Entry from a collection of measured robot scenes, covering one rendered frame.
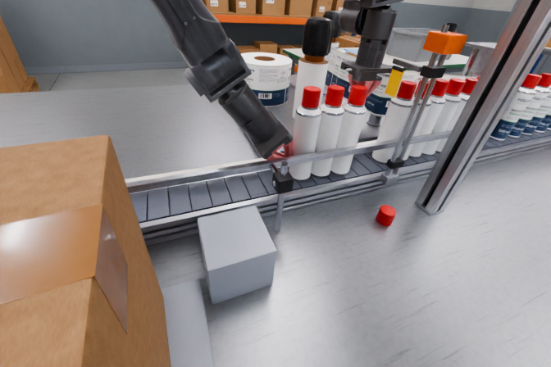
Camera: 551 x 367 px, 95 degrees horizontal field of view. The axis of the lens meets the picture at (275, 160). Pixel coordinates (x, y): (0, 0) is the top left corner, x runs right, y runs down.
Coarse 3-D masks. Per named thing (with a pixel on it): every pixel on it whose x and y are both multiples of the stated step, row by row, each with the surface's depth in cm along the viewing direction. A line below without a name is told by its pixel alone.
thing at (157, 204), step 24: (504, 144) 80; (288, 168) 61; (360, 168) 63; (384, 168) 64; (144, 192) 51; (168, 192) 52; (192, 192) 52; (216, 192) 52; (240, 192) 53; (264, 192) 53; (144, 216) 46; (168, 216) 46
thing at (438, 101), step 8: (440, 80) 60; (440, 88) 59; (432, 96) 61; (440, 96) 60; (432, 104) 61; (440, 104) 61; (432, 112) 62; (424, 120) 63; (432, 120) 63; (424, 128) 64; (432, 128) 64; (416, 144) 67; (424, 144) 67; (416, 152) 68
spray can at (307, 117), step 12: (312, 96) 47; (300, 108) 49; (312, 108) 48; (300, 120) 49; (312, 120) 49; (300, 132) 51; (312, 132) 50; (300, 144) 52; (312, 144) 52; (300, 168) 55; (300, 180) 57
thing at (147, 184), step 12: (444, 132) 65; (372, 144) 57; (384, 144) 58; (396, 144) 59; (288, 156) 50; (300, 156) 50; (312, 156) 51; (324, 156) 52; (336, 156) 54; (216, 168) 45; (228, 168) 46; (240, 168) 46; (252, 168) 47; (264, 168) 48; (144, 180) 41; (156, 180) 41; (168, 180) 42; (180, 180) 43; (192, 180) 44; (132, 192) 40
